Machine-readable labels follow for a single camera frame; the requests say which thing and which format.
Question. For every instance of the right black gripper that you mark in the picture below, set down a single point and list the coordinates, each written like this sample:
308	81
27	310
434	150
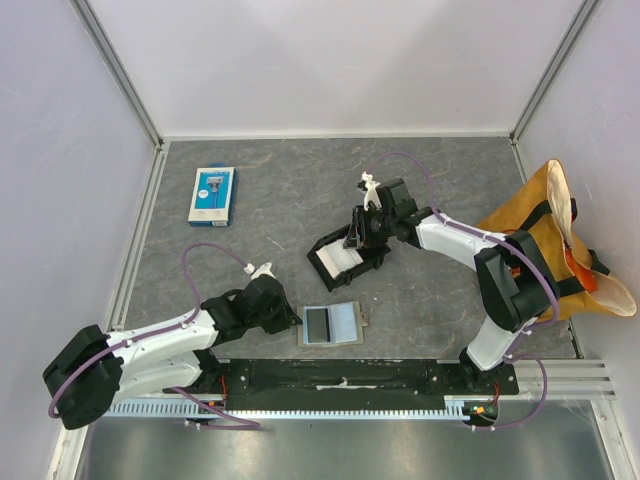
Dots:
361	231

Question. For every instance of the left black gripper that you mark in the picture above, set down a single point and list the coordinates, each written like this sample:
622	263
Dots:
287	318

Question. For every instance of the black plastic card box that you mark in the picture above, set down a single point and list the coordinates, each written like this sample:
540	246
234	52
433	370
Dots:
372	260

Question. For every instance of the dark grey credit card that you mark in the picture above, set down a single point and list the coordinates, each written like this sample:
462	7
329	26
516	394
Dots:
317	326

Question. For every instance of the grey card holder wallet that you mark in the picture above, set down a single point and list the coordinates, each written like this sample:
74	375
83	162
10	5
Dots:
347	324

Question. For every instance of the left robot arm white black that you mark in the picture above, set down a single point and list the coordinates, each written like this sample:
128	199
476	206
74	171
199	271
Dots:
97	370

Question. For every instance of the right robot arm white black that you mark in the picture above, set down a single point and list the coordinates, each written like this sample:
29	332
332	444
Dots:
515	283

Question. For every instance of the white card stack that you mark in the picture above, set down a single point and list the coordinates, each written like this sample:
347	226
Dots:
336	259

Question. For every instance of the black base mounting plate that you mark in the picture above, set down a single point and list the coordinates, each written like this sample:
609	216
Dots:
341	385

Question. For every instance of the blue razor package box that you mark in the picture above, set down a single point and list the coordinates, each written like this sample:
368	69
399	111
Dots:
213	197

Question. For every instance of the yellow tote bag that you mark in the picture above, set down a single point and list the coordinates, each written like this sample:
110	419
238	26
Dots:
545	208

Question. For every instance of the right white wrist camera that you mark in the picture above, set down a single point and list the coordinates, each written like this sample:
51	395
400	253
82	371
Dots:
369	186

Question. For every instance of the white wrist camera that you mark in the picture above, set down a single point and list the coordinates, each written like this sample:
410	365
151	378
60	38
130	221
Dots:
256	272
369	186

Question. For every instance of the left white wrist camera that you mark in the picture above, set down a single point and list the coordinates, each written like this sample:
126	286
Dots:
256	272

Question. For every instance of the grey slotted cable duct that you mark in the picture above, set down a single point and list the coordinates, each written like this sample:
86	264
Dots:
181	408

